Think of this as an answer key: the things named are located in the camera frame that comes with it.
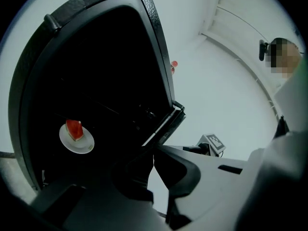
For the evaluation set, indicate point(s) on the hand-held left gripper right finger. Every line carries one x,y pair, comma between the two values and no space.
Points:
183,174

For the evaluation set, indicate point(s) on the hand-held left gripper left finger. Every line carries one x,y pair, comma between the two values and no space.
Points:
134,174

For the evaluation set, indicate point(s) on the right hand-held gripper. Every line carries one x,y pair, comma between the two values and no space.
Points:
214,142

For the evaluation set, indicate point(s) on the white round plate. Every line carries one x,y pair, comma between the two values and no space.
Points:
83,146

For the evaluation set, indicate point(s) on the red watermelon slice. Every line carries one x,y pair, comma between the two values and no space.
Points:
74,130

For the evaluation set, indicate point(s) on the person's head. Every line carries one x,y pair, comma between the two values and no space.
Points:
285,56

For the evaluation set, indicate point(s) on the black head-mounted camera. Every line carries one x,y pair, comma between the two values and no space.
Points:
263,50

